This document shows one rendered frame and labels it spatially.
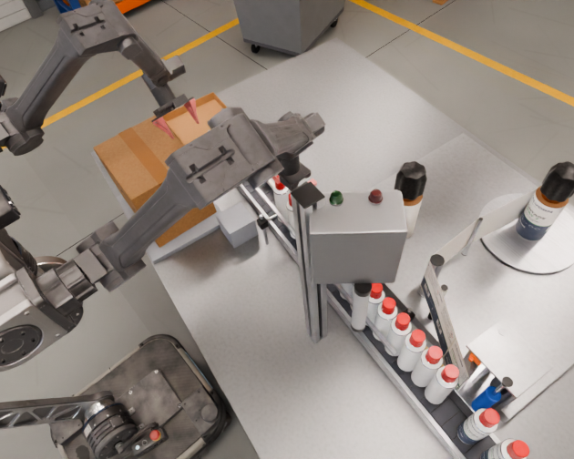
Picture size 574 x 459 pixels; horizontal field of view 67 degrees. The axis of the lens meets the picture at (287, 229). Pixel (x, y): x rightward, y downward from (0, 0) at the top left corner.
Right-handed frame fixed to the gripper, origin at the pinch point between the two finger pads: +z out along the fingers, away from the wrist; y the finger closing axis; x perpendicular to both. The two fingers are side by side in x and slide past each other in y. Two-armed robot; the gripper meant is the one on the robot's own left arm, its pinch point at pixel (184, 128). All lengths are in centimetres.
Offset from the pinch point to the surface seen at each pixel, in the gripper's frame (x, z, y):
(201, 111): 54, -1, 27
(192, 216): 10.1, 26.8, -11.3
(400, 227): -84, 29, -2
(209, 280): -1, 46, -21
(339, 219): -77, 24, -8
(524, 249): -56, 81, 56
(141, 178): 1.4, 6.3, -20.0
